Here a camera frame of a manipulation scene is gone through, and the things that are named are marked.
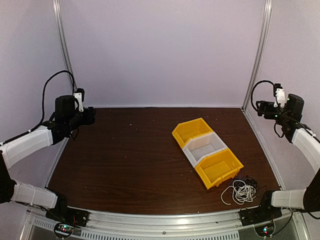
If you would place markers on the aluminium front rail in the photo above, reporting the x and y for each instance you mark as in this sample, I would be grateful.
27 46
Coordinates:
224 225

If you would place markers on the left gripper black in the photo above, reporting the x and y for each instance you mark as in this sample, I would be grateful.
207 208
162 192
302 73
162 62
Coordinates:
90 116

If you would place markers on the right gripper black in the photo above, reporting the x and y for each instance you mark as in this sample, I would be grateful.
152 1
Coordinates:
261 109

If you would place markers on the right frame post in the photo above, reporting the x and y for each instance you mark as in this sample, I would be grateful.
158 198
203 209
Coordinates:
264 30

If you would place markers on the right circuit board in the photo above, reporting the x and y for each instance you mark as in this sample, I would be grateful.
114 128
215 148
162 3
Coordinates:
264 230

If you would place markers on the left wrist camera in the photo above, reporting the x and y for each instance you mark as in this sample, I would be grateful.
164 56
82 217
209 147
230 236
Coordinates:
79 96

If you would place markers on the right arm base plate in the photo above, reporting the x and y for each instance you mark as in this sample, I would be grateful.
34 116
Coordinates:
253 216

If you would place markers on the circuit board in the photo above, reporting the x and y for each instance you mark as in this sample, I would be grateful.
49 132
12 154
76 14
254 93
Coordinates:
264 230
62 230

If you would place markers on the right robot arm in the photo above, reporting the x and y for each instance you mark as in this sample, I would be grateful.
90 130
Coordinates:
306 200

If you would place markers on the white bin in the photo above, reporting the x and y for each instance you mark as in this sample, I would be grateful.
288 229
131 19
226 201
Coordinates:
203 146

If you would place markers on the frame post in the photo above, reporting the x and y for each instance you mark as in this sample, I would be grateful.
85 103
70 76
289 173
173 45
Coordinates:
57 11
264 30

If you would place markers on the left frame post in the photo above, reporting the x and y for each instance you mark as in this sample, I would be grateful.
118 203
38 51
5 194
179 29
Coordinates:
57 11

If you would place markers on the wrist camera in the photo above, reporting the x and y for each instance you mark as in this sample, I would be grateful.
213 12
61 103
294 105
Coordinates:
79 96
279 94

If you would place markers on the yellow bin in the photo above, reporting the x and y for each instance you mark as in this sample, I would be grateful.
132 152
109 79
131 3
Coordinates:
188 130
218 167

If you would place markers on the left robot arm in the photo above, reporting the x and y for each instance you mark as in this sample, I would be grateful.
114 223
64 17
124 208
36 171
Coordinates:
69 115

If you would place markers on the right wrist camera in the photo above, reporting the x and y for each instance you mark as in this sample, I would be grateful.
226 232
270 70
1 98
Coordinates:
279 94

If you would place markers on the left circuit board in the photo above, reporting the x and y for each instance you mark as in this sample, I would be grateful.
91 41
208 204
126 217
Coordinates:
62 230

